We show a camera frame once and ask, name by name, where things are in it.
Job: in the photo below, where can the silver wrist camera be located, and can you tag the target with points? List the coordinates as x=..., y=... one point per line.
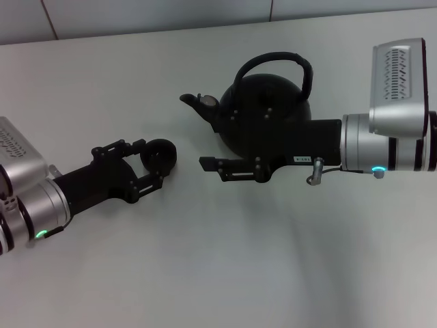
x=20, y=153
x=397, y=112

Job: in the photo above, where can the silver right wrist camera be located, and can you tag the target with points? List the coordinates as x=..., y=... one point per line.
x=397, y=112

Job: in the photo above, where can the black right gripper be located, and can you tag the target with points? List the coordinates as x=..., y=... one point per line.
x=309, y=141

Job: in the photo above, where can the black small teacup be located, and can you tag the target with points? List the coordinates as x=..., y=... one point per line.
x=158, y=157

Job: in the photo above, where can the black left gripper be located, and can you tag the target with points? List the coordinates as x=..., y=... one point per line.
x=99, y=181

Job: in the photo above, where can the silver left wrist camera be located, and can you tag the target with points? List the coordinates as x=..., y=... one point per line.
x=20, y=153

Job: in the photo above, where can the black round teapot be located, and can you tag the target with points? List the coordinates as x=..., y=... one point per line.
x=261, y=89

